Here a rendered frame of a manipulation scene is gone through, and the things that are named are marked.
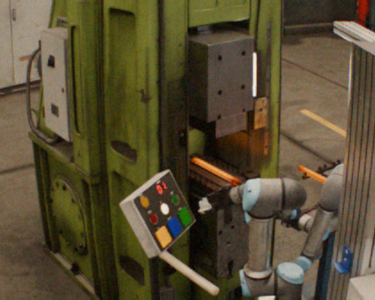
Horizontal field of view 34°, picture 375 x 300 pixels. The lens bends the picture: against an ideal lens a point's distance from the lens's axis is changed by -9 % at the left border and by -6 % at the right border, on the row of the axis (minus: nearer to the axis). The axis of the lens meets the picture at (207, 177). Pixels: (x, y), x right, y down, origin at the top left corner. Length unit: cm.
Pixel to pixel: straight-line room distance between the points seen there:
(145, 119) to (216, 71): 41
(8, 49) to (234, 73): 544
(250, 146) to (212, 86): 62
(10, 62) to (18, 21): 55
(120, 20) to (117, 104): 47
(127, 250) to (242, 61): 135
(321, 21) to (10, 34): 562
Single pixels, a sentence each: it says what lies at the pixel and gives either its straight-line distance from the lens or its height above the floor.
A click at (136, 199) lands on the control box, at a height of 119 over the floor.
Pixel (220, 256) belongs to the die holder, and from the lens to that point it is 354.
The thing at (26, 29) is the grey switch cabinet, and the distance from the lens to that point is 834.
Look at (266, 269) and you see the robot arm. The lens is 261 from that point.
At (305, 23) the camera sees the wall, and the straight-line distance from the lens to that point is 1114.
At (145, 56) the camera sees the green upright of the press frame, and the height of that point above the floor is 172.
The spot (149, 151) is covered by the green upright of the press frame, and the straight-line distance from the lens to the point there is 323.
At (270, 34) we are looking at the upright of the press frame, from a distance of 355.
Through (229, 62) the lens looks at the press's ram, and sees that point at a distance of 320.
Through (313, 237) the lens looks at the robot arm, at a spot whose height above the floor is 103.
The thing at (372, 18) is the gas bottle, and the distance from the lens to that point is 1057.
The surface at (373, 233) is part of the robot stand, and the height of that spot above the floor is 140.
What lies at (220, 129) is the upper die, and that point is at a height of 131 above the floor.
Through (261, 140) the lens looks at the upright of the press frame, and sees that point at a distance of 371.
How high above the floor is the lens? 254
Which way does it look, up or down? 26 degrees down
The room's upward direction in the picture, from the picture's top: straight up
